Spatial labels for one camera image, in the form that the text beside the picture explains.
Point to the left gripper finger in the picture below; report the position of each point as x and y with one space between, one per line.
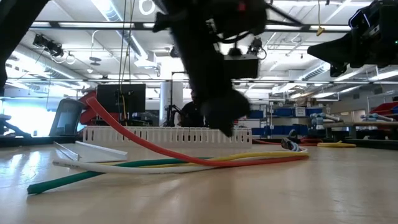
236 105
216 115

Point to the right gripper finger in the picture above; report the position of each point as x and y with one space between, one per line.
335 49
339 70

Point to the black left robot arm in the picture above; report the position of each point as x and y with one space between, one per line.
18 31

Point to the yellow hanging tag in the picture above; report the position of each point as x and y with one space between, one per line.
320 30

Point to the black overhead beam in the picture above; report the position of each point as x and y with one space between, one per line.
306 28

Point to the blue bin shelf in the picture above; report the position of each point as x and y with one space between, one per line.
286 112

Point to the blue white pipe assembly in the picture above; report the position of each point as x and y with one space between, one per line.
376 117
320 119

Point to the wooden workbench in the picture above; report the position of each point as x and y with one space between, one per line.
360 124

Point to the red bin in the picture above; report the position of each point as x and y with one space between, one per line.
384 108

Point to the black monitor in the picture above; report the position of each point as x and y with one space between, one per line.
107 98

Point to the red bulky object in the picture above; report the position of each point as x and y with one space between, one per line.
85 115

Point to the black chair armrest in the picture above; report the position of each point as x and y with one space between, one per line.
12 127

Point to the black ceiling camera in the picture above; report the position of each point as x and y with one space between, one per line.
255 46
174 52
48 45

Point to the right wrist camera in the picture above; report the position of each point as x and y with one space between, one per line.
359 18

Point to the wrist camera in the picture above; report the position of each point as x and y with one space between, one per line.
359 18
241 67

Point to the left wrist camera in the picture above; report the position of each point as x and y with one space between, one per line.
241 67

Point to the black aluminium table frame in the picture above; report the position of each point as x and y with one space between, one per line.
37 141

